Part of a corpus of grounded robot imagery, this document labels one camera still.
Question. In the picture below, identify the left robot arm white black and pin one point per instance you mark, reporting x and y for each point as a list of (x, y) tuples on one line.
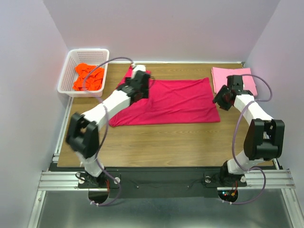
[(83, 130)]

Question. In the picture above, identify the white plastic laundry basket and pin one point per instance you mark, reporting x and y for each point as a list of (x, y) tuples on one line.
[(90, 56)]

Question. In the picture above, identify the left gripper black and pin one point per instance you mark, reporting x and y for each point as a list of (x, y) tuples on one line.
[(145, 91)]

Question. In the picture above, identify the orange t-shirt in basket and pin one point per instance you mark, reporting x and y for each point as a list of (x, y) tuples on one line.
[(88, 78)]

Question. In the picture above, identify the magenta red t-shirt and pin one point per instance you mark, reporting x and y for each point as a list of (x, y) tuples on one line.
[(169, 102)]

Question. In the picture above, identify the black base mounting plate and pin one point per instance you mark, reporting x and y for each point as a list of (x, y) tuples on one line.
[(136, 183)]

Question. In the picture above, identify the folded light pink t-shirt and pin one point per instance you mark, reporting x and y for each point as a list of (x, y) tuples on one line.
[(219, 77)]

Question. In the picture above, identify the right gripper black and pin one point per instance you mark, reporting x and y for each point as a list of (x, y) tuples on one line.
[(218, 99)]

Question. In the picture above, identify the aluminium frame rail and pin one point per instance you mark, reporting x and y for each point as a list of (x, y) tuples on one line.
[(53, 180)]

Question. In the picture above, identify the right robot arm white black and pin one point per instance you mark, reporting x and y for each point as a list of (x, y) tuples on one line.
[(265, 135)]

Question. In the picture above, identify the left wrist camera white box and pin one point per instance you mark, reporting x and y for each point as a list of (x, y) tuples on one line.
[(138, 67)]

